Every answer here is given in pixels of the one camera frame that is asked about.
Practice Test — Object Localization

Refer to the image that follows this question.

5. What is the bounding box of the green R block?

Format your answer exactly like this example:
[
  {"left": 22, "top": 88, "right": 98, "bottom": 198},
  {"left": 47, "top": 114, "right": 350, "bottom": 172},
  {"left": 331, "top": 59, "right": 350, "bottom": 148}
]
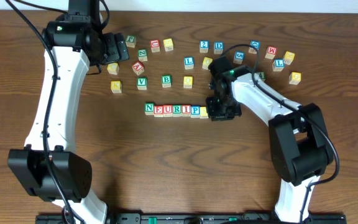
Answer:
[{"left": 173, "top": 105, "right": 182, "bottom": 117}]

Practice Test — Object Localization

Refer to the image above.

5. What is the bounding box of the yellow k block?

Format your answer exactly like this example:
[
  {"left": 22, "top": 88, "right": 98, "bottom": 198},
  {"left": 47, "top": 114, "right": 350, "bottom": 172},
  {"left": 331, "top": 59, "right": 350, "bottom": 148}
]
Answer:
[
  {"left": 283, "top": 51, "right": 295, "bottom": 65},
  {"left": 111, "top": 80, "right": 122, "bottom": 93}
]

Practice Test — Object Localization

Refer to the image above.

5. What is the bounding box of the green 4 block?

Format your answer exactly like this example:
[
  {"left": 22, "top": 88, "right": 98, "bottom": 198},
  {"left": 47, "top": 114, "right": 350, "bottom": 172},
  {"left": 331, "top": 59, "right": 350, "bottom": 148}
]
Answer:
[{"left": 258, "top": 72, "right": 266, "bottom": 82}]

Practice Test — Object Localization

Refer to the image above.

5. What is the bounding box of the yellow O block middle row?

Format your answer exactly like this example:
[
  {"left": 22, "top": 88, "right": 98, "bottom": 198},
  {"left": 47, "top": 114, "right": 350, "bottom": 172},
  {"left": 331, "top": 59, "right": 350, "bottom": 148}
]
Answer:
[{"left": 202, "top": 57, "right": 213, "bottom": 70}]

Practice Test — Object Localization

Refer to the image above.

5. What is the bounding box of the blue 2 block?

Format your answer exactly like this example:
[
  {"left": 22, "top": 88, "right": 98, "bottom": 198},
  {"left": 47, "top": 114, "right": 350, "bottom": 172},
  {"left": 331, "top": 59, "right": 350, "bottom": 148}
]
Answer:
[{"left": 200, "top": 40, "right": 209, "bottom": 54}]

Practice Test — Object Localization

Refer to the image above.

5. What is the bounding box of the blue d block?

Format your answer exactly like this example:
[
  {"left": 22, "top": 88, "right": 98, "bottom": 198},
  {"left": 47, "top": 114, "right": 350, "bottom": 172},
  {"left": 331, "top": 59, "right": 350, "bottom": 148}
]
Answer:
[
  {"left": 249, "top": 40, "right": 260, "bottom": 54},
  {"left": 214, "top": 42, "right": 224, "bottom": 55}
]

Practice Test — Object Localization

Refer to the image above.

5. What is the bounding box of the green J block far left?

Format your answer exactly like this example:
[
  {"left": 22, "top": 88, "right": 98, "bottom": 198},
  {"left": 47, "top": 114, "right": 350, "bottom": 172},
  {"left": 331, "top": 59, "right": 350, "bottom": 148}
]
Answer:
[{"left": 125, "top": 35, "right": 137, "bottom": 48}]

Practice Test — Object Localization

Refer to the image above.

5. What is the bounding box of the blue L block centre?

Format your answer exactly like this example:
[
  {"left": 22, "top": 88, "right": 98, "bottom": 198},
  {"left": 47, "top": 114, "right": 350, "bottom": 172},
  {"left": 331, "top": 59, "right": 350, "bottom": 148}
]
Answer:
[{"left": 184, "top": 57, "right": 195, "bottom": 70}]

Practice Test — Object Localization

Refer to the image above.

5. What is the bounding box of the green N block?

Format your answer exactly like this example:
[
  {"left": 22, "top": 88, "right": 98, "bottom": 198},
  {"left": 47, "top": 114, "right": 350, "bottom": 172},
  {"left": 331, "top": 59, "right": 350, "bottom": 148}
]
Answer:
[{"left": 144, "top": 103, "right": 155, "bottom": 116}]

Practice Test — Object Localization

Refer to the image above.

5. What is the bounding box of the blue L block right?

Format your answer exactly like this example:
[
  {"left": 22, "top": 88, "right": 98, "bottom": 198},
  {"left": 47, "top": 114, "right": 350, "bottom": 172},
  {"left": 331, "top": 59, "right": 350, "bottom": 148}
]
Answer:
[{"left": 272, "top": 59, "right": 285, "bottom": 72}]

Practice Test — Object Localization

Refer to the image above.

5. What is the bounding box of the green V block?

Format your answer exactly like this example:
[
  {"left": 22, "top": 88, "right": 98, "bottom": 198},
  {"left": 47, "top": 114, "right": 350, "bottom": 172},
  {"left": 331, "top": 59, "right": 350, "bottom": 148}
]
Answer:
[{"left": 137, "top": 77, "right": 147, "bottom": 90}]

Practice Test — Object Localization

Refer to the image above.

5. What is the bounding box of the blue P block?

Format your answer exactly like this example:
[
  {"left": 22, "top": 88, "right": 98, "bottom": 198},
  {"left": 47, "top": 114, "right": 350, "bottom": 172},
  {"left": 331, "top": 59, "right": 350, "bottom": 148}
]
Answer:
[{"left": 191, "top": 105, "right": 200, "bottom": 118}]

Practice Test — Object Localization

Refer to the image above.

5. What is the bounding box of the red I block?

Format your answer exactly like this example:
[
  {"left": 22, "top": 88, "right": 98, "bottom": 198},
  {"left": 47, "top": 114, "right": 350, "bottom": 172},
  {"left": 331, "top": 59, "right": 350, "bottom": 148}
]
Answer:
[{"left": 181, "top": 105, "right": 191, "bottom": 117}]

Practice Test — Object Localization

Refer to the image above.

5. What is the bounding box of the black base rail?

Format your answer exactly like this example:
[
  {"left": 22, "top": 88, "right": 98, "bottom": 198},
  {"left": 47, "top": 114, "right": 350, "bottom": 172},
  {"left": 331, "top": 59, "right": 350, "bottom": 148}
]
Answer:
[{"left": 35, "top": 212, "right": 347, "bottom": 224}]

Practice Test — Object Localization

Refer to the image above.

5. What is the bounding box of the yellow o block row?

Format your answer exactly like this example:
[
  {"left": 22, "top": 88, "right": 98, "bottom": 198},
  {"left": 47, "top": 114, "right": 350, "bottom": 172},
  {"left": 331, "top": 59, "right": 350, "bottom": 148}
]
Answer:
[
  {"left": 202, "top": 57, "right": 213, "bottom": 70},
  {"left": 183, "top": 76, "right": 193, "bottom": 88}
]

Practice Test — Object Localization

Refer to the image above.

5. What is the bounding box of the blue D block right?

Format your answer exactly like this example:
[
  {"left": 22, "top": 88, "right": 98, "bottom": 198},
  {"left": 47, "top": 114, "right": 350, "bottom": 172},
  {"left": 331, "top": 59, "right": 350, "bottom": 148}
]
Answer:
[{"left": 249, "top": 40, "right": 260, "bottom": 54}]

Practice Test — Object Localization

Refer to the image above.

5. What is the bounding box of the green B block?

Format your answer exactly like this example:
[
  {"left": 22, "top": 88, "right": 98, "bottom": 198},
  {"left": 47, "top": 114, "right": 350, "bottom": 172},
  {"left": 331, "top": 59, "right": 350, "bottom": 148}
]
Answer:
[{"left": 162, "top": 75, "right": 172, "bottom": 88}]

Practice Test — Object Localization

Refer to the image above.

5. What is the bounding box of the yellow S block top row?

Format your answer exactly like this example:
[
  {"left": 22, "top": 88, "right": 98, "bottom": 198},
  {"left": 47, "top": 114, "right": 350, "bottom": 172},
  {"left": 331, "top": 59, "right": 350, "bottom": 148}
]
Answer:
[{"left": 163, "top": 38, "right": 174, "bottom": 52}]

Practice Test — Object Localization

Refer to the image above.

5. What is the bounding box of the red E block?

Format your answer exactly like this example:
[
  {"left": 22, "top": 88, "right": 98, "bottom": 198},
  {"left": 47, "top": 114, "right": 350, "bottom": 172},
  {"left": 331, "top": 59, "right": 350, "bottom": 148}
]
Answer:
[{"left": 154, "top": 105, "right": 163, "bottom": 117}]

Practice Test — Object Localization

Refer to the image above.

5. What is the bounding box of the yellow G block far right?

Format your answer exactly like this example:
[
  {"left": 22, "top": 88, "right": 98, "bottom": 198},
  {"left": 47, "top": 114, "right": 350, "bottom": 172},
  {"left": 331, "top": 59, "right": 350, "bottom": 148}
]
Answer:
[{"left": 288, "top": 72, "right": 301, "bottom": 85}]

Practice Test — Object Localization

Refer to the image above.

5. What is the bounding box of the green Z block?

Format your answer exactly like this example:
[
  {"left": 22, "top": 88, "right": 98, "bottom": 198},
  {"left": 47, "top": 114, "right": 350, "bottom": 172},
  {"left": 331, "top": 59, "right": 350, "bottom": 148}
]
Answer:
[{"left": 137, "top": 49, "right": 148, "bottom": 62}]

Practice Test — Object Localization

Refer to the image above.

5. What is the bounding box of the red U block top row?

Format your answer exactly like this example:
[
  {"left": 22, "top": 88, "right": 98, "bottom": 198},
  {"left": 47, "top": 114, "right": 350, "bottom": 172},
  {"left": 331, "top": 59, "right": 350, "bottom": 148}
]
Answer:
[{"left": 150, "top": 40, "right": 160, "bottom": 53}]

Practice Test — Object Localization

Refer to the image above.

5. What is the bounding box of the blue D block centre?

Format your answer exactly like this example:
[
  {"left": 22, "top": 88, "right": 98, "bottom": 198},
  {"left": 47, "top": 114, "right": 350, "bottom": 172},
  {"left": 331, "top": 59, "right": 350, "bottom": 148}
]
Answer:
[{"left": 214, "top": 42, "right": 224, "bottom": 55}]

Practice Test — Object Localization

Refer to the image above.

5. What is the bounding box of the yellow C block left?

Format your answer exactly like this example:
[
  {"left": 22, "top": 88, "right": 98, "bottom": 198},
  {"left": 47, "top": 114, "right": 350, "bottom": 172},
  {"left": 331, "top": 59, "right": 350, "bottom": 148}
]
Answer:
[{"left": 107, "top": 62, "right": 119, "bottom": 75}]

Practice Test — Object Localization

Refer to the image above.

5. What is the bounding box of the red M block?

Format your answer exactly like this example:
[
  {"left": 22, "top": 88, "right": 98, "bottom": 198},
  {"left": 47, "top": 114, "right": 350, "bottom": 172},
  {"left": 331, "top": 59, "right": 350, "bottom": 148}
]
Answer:
[{"left": 265, "top": 46, "right": 277, "bottom": 60}]

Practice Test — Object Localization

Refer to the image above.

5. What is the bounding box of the red A block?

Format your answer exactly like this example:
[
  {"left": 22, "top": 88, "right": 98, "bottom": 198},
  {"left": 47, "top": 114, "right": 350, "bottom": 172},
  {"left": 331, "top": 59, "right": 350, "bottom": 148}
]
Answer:
[{"left": 132, "top": 61, "right": 145, "bottom": 75}]

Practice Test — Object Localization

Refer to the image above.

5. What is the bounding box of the yellow K block left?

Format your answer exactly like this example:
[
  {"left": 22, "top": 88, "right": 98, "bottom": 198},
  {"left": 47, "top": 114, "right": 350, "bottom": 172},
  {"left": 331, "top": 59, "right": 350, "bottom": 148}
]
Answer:
[{"left": 111, "top": 80, "right": 122, "bottom": 93}]

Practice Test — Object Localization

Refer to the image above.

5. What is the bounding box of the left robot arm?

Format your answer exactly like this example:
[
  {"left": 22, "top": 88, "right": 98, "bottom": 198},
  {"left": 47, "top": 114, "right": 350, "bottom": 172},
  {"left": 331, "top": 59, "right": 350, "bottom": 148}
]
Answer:
[{"left": 7, "top": 1, "right": 129, "bottom": 223}]

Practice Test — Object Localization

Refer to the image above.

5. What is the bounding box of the yellow O block bottom row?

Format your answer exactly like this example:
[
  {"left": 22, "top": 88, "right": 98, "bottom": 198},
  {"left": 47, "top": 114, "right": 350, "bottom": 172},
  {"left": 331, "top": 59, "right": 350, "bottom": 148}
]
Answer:
[{"left": 183, "top": 76, "right": 193, "bottom": 88}]

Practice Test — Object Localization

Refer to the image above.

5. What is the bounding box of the blue 5 block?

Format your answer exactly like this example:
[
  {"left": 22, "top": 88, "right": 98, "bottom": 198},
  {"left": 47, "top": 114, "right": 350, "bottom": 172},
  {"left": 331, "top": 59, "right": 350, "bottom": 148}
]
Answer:
[{"left": 233, "top": 51, "right": 245, "bottom": 65}]

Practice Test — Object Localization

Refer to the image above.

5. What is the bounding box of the blue l block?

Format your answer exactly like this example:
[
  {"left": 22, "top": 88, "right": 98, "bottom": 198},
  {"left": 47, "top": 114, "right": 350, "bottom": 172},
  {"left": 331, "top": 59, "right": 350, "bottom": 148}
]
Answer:
[
  {"left": 184, "top": 57, "right": 195, "bottom": 70},
  {"left": 272, "top": 59, "right": 285, "bottom": 72}
]

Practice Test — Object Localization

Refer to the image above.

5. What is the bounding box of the yellow K block far right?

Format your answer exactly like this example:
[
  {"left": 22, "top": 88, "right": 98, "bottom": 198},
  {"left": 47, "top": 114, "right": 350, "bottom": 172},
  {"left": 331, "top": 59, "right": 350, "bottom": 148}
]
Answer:
[{"left": 283, "top": 51, "right": 295, "bottom": 65}]

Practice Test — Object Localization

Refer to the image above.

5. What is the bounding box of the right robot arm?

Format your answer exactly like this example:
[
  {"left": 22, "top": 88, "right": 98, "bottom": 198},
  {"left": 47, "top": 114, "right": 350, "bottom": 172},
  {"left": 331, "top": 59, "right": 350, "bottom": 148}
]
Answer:
[{"left": 206, "top": 56, "right": 339, "bottom": 223}]

